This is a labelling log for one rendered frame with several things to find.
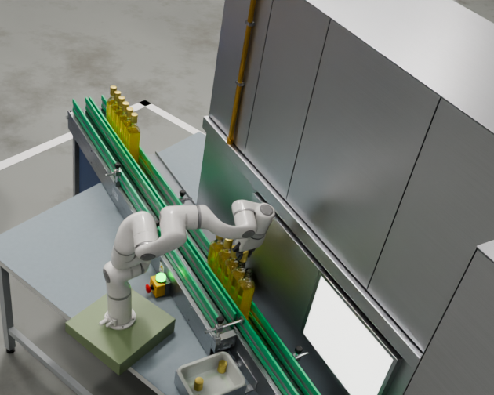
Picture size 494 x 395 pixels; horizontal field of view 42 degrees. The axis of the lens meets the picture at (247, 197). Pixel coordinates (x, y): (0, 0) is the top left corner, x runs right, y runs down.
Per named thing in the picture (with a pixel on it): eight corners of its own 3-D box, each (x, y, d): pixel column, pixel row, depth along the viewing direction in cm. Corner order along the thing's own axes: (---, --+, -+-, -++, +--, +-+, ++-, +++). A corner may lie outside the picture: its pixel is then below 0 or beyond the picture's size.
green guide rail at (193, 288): (217, 332, 256) (220, 318, 251) (216, 333, 255) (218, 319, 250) (74, 110, 367) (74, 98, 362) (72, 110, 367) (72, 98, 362)
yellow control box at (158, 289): (169, 295, 286) (171, 283, 281) (154, 299, 282) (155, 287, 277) (163, 284, 290) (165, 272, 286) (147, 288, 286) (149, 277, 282)
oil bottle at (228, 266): (235, 298, 272) (243, 262, 259) (223, 302, 269) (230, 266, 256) (228, 290, 275) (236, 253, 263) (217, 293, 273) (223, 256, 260)
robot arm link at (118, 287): (99, 289, 253) (98, 259, 243) (129, 277, 260) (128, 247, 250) (111, 305, 247) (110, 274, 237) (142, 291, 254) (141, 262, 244)
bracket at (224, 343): (235, 346, 260) (237, 335, 256) (215, 354, 255) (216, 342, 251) (230, 340, 262) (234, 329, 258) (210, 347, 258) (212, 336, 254)
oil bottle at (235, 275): (241, 309, 268) (250, 272, 255) (230, 313, 265) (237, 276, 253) (235, 299, 272) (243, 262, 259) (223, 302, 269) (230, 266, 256)
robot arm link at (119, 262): (108, 239, 231) (148, 224, 239) (100, 270, 249) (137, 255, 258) (121, 260, 227) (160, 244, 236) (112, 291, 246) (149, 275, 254)
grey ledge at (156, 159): (239, 284, 293) (243, 266, 286) (222, 289, 288) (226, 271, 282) (154, 167, 353) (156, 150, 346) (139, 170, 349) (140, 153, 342)
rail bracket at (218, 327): (241, 334, 257) (246, 313, 249) (204, 347, 249) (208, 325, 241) (237, 328, 259) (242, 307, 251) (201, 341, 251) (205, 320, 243)
